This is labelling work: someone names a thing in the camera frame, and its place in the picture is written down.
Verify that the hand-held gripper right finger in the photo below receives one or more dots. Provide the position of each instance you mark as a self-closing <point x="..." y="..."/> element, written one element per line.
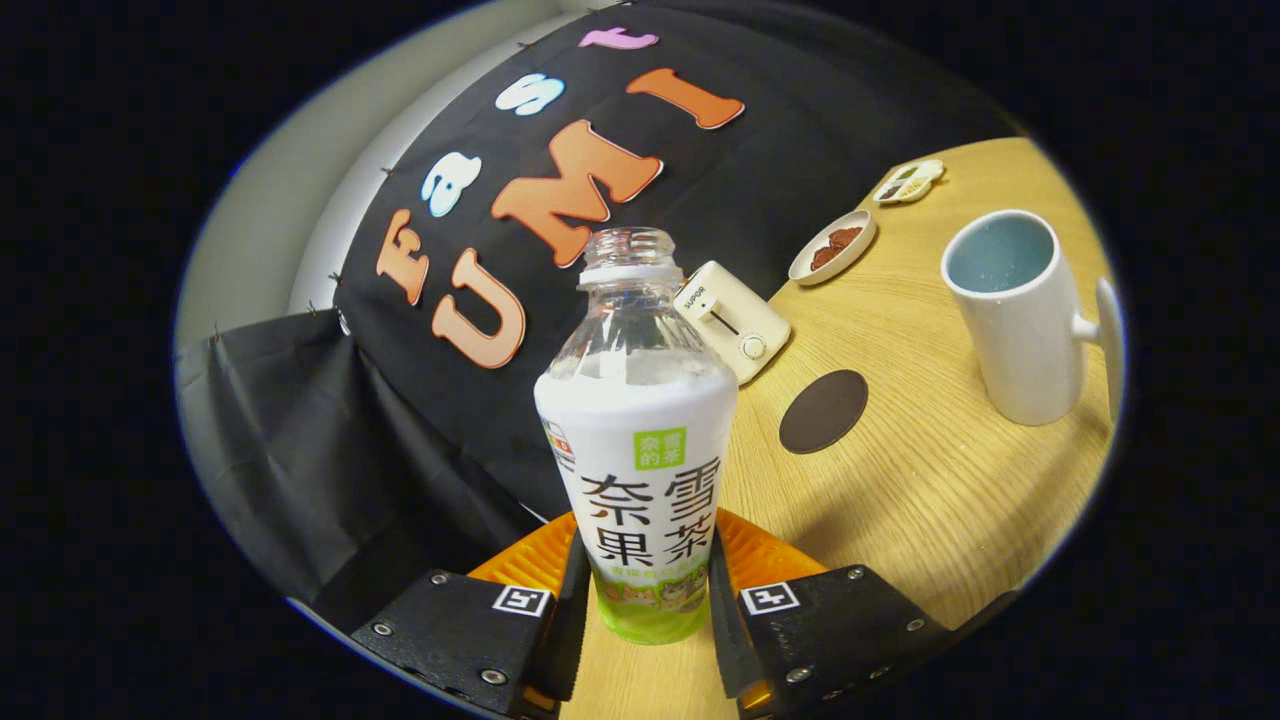
<point x="722" y="640"/>

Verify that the red meat piece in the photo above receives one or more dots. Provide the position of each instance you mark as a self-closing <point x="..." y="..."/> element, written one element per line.
<point x="823" y="256"/>
<point x="846" y="237"/>

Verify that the dark brown round coaster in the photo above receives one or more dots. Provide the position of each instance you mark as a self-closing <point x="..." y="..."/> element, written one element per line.
<point x="823" y="412"/>

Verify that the white toaster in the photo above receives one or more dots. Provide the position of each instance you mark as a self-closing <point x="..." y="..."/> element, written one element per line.
<point x="740" y="330"/>

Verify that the round white plate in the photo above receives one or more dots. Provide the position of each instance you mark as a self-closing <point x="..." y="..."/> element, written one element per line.
<point x="810" y="272"/>

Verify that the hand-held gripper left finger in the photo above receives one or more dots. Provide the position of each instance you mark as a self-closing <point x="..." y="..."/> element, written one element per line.
<point x="572" y="640"/>

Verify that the divided white dish with beans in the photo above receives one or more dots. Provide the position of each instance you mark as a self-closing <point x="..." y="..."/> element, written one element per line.
<point x="908" y="182"/>

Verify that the clear juice bottle white label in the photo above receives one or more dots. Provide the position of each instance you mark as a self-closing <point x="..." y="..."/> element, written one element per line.
<point x="640" y="450"/>

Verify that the wooden table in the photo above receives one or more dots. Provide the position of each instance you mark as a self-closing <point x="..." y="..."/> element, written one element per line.
<point x="900" y="520"/>

